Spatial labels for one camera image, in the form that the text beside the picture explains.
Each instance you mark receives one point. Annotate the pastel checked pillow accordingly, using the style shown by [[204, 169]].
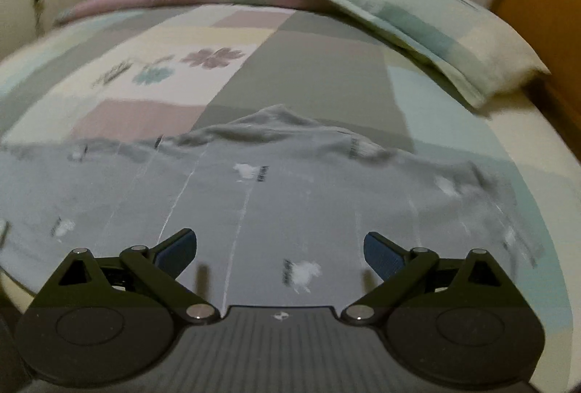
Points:
[[431, 25]]

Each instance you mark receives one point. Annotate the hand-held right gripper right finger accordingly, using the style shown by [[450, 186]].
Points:
[[386, 257]]

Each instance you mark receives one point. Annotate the grey printed pants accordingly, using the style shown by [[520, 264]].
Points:
[[295, 202]]

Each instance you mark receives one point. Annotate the patchwork bed sheet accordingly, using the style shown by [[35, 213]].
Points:
[[308, 71]]

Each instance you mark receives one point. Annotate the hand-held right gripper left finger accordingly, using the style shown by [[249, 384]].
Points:
[[174, 250]]

